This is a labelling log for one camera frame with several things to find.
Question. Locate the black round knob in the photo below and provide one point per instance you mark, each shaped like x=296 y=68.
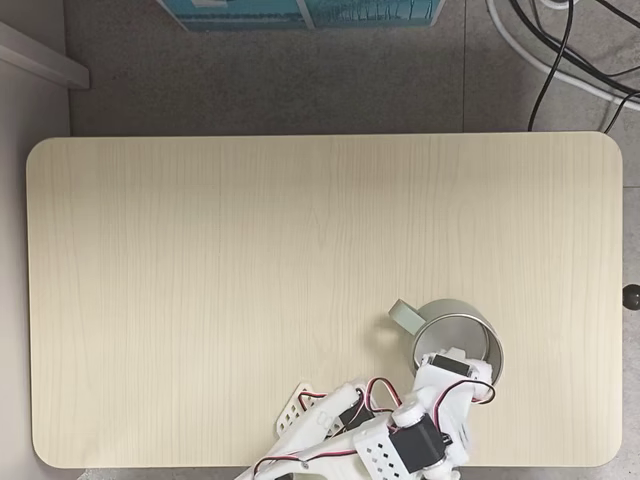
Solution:
x=633 y=296

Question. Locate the blue printed box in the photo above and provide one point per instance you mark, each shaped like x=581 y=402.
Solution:
x=375 y=12
x=240 y=15

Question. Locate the white shelf board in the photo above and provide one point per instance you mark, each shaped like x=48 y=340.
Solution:
x=45 y=57

